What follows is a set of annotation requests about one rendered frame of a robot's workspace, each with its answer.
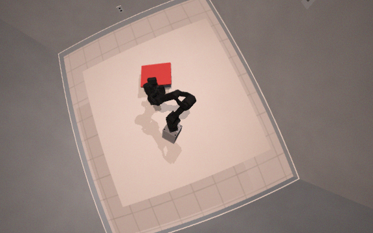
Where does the red rectangular panel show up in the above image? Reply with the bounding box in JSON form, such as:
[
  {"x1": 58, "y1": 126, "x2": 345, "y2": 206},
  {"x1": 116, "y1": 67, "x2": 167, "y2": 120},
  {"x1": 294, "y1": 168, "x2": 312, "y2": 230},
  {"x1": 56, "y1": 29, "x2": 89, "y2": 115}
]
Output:
[{"x1": 141, "y1": 63, "x2": 172, "y2": 88}]

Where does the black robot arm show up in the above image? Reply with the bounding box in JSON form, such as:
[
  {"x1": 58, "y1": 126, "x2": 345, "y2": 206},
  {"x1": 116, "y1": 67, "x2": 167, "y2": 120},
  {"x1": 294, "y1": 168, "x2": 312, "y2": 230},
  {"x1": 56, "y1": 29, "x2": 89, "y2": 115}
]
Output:
[{"x1": 143, "y1": 82, "x2": 196, "y2": 132}]

